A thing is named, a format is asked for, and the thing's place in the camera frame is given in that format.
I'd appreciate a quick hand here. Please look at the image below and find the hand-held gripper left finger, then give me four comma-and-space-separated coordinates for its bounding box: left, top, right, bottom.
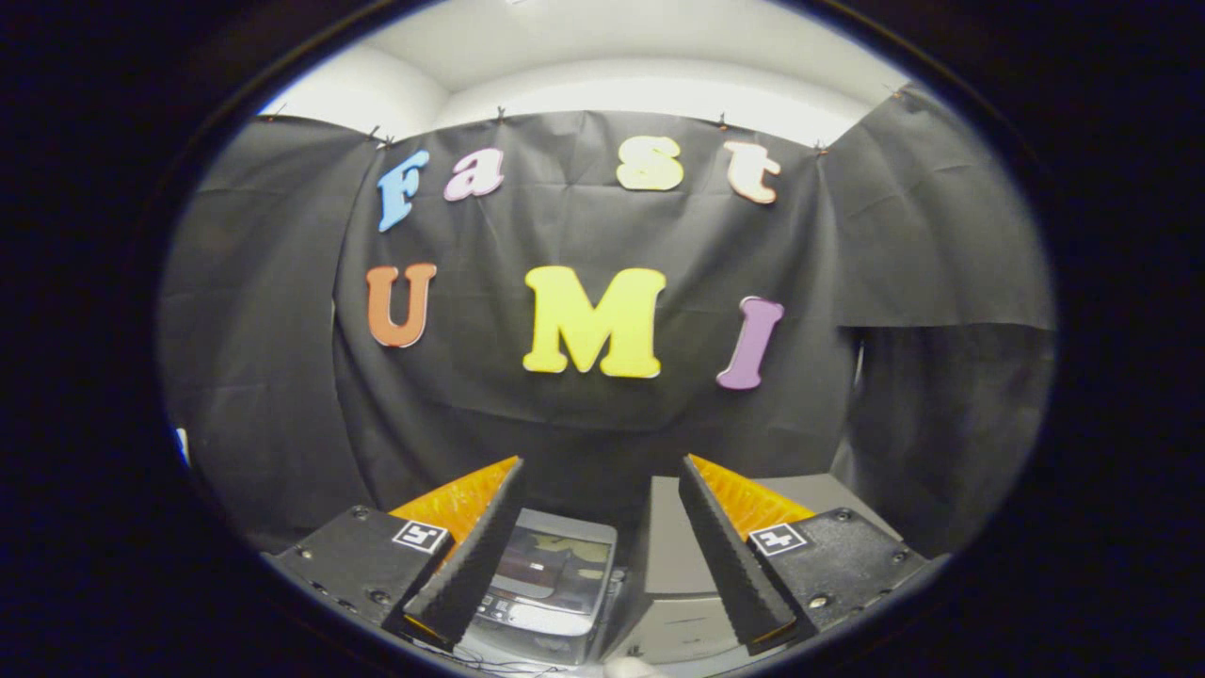
264, 457, 528, 651

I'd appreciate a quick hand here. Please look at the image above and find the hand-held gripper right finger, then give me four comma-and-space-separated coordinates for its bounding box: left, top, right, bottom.
678, 454, 928, 657

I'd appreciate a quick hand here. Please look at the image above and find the grey washing machine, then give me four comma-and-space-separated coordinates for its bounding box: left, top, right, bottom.
466, 508, 627, 665

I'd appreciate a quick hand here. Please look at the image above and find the beige cabinet with dark top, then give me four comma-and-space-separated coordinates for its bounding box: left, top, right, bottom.
602, 474, 905, 665

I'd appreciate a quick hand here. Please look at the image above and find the thin black floor cable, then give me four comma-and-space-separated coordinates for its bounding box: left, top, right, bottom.
452, 650, 566, 675

